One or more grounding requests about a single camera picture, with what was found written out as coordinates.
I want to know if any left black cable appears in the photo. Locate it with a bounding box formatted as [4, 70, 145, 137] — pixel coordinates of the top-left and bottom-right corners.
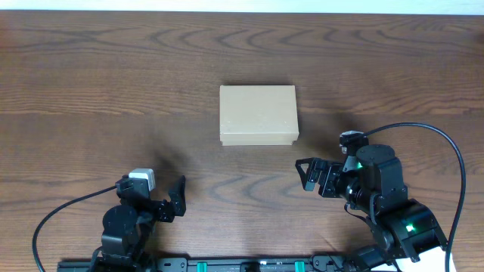
[32, 184, 118, 272]

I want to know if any right black cable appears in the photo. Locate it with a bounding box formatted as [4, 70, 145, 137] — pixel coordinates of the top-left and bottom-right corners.
[362, 122, 467, 272]

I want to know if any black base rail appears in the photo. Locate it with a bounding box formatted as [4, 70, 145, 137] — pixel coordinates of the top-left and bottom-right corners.
[57, 255, 398, 272]

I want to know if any black cable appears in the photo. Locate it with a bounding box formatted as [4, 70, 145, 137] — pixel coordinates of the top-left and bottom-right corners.
[32, 184, 118, 272]
[362, 122, 467, 272]

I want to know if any cardboard box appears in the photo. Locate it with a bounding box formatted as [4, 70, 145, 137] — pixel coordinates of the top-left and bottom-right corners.
[219, 85, 299, 146]

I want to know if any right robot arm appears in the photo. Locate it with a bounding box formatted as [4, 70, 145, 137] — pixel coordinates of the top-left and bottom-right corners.
[295, 144, 449, 271]

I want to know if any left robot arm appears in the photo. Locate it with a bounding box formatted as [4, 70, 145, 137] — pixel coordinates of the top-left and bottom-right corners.
[89, 176, 186, 271]

